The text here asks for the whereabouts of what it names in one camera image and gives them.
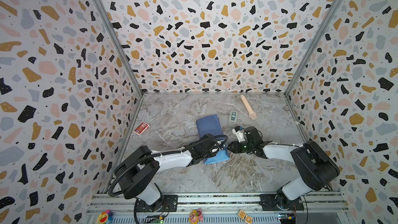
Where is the blue wrapping paper sheet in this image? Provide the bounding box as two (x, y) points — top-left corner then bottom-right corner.
(196, 115), (230, 165)

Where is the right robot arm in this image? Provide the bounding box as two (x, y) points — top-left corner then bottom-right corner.
(228, 126), (340, 209)

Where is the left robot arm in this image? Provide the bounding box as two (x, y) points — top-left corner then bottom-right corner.
(107, 134), (228, 212)

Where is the white tape dispenser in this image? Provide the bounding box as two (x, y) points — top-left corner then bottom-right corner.
(228, 110), (237, 128)

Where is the red playing card deck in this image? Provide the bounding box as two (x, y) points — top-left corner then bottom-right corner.
(133, 121), (150, 136)

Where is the pink yellow sticker toy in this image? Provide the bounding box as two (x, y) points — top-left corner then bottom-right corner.
(189, 208), (204, 224)

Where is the orange square sticker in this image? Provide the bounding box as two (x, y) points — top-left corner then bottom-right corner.
(237, 209), (253, 224)

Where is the colourful round sticker toy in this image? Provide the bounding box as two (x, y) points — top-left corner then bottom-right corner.
(96, 210), (113, 224)

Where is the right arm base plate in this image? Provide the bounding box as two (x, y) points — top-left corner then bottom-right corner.
(260, 194), (305, 211)

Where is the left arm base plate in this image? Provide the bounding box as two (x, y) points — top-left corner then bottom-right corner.
(134, 194), (178, 213)

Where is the aluminium mounting rail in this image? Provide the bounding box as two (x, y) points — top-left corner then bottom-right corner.
(83, 191), (355, 224)

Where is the black corrugated cable hose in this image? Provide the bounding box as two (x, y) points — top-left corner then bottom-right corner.
(107, 134), (229, 224)

